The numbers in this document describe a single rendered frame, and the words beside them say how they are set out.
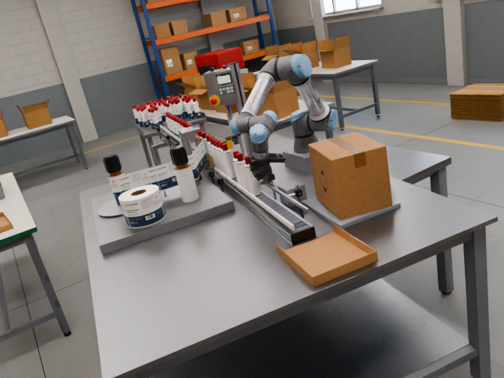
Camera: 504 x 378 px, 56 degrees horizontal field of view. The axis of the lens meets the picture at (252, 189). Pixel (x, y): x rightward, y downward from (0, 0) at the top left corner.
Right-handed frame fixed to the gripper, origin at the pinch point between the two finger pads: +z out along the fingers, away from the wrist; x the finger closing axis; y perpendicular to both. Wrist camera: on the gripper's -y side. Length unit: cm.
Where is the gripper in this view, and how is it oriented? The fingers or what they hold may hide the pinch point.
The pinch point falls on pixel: (268, 181)
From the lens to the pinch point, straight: 229.0
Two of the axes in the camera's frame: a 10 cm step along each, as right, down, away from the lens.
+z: 1.1, 6.5, 7.5
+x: 4.5, 6.4, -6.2
